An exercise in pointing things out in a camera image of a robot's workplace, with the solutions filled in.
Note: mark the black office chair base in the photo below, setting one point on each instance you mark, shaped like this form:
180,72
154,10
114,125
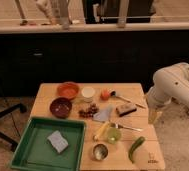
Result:
7,120

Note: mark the small metal cup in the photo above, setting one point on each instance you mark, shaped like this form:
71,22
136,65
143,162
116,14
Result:
100,152

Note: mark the black headed spoon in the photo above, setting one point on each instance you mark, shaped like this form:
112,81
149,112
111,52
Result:
117,95

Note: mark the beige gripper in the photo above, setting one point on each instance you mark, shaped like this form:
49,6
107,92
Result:
154,115

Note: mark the green plastic cup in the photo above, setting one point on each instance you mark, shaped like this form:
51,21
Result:
113,135

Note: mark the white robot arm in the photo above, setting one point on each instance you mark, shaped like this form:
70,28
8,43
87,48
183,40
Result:
169,82

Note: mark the green plastic tray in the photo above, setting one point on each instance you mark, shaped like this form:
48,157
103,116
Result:
35,152

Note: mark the white paper cup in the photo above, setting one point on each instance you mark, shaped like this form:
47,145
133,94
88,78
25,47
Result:
88,93

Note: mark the light blue cloth piece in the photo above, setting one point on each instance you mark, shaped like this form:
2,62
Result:
103,115

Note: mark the orange bowl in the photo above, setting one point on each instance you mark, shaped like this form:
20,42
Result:
68,90

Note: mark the orange fruit toy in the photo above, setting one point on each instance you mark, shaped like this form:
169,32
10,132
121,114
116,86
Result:
105,94

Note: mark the yellow banana toy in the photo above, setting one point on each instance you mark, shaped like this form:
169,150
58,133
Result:
100,131

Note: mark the grey blue sponge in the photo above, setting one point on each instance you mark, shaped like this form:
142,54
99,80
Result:
58,141

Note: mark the bunch of red grapes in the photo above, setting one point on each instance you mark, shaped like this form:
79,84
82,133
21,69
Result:
90,111

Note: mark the metal fork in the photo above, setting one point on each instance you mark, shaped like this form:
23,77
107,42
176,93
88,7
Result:
125,127

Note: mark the dark red bowl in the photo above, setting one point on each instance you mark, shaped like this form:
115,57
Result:
61,107

